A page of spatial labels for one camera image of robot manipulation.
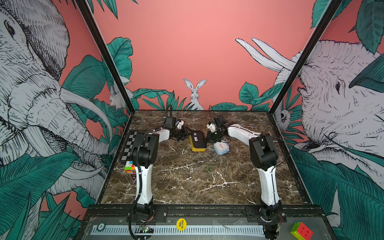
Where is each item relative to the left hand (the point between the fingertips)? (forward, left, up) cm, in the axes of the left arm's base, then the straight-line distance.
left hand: (194, 131), depth 100 cm
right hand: (-5, -6, -1) cm, 8 cm away
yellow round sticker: (-52, +8, -6) cm, 53 cm away
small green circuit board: (-53, +26, -6) cm, 59 cm away
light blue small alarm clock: (-12, -17, -3) cm, 21 cm away
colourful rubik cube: (-58, -46, -1) cm, 74 cm away
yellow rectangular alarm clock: (-7, -2, -2) cm, 7 cm away
